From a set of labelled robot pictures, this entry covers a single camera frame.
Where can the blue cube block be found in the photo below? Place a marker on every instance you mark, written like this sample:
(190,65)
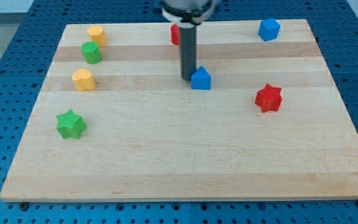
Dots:
(269,29)

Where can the yellow heart block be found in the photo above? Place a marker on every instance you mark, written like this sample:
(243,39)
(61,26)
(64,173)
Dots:
(83,80)

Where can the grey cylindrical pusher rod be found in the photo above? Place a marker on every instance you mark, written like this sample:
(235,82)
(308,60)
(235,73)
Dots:
(187,38)

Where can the red cylinder block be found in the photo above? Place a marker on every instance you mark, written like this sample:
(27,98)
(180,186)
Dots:
(174,34)

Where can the red star block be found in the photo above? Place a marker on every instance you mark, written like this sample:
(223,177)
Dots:
(269,98)

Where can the wooden board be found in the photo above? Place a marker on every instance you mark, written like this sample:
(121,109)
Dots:
(150,137)

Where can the green cylinder block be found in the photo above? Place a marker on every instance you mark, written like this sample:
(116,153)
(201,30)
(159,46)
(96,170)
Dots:
(91,53)

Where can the blue triangle block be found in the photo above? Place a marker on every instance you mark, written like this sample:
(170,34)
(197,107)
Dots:
(201,79)

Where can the green star block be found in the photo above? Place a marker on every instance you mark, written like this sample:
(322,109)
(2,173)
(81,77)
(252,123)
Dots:
(70,125)

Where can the yellow hexagon block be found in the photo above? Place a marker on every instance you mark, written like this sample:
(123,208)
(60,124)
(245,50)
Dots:
(97,34)

